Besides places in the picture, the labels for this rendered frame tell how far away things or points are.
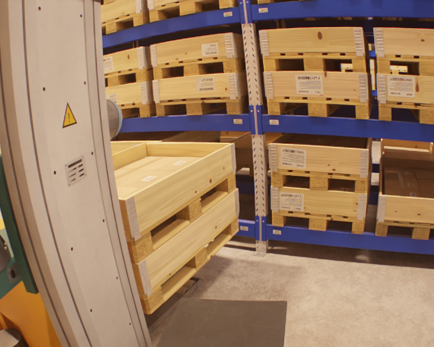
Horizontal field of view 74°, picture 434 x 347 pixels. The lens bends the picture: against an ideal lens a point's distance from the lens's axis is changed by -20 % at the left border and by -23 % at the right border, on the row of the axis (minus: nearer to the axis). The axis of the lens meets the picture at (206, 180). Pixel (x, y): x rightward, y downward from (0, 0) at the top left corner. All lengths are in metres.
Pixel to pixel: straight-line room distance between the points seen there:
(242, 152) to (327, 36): 2.18
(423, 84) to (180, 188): 1.80
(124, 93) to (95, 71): 2.55
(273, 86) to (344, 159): 0.76
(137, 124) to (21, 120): 2.77
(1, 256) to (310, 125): 2.31
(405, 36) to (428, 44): 0.18
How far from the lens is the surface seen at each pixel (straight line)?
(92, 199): 0.81
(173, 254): 2.00
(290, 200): 2.81
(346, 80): 2.54
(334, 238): 2.86
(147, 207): 1.75
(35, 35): 0.67
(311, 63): 2.58
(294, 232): 2.91
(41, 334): 1.52
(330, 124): 2.59
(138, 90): 3.27
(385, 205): 2.70
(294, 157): 2.69
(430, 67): 2.56
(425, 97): 2.55
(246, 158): 4.23
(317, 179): 2.70
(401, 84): 2.53
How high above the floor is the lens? 1.50
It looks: 17 degrees down
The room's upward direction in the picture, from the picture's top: 5 degrees counter-clockwise
